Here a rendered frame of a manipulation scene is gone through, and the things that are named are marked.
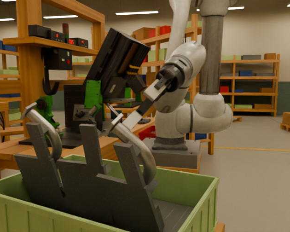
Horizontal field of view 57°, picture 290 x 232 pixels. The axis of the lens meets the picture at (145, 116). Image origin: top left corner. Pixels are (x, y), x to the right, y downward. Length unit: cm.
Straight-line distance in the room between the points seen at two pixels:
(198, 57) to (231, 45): 1010
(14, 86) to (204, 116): 126
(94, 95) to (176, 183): 118
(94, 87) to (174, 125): 82
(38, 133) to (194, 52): 52
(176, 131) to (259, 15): 1009
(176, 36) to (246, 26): 1004
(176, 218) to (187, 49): 52
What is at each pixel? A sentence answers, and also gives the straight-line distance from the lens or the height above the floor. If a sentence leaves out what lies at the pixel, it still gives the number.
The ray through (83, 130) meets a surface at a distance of 71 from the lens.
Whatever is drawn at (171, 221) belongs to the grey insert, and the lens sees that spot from 87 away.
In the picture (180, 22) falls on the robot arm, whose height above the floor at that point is 150.
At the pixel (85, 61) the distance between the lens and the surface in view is 1129.
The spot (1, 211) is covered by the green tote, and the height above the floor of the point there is 91.
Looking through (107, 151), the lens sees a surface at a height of 86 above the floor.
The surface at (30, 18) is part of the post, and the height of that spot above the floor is 168.
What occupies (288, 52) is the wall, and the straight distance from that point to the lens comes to 1134.
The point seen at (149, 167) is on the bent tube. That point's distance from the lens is 62.
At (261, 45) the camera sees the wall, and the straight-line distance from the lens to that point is 1114.
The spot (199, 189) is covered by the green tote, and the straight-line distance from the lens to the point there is 94.
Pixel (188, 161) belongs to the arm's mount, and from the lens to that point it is 132.
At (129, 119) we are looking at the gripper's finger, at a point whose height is 116.
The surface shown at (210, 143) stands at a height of 19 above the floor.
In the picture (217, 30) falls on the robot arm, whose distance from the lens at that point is 137.
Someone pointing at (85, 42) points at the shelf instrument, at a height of 159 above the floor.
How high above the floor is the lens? 127
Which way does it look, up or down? 7 degrees down
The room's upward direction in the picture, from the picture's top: straight up
